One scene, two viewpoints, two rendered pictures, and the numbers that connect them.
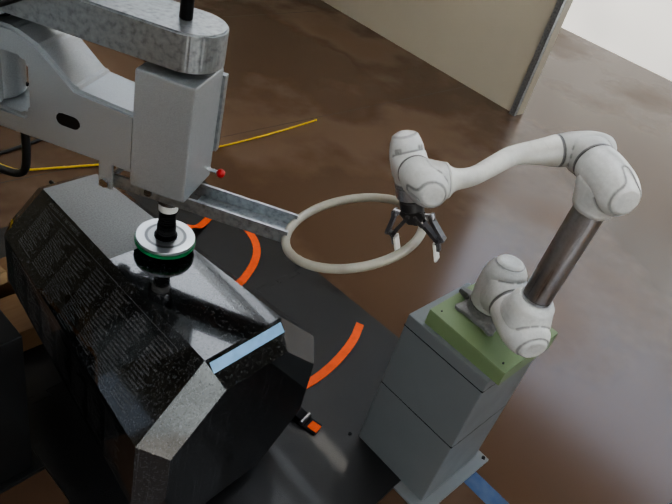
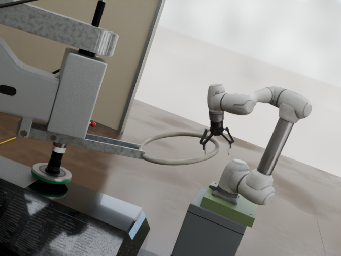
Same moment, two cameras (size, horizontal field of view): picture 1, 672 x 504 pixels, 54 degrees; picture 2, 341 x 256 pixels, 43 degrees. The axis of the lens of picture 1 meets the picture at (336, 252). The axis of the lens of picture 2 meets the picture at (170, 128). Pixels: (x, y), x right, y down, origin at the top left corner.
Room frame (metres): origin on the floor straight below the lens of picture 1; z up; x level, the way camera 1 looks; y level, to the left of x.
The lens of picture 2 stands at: (-0.35, 1.13, 1.79)
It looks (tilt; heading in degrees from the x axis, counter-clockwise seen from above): 12 degrees down; 334
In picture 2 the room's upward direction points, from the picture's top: 19 degrees clockwise
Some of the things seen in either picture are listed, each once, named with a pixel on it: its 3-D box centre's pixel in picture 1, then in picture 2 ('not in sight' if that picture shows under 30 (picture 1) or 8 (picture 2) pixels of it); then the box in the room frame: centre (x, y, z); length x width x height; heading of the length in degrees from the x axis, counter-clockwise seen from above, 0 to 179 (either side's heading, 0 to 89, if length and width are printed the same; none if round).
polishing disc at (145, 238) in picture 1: (165, 236); (52, 171); (1.87, 0.62, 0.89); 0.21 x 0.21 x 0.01
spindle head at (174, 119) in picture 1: (153, 122); (59, 91); (1.88, 0.70, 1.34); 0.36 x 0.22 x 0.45; 85
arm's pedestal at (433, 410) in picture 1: (444, 392); (202, 255); (1.99, -0.62, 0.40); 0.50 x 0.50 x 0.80; 53
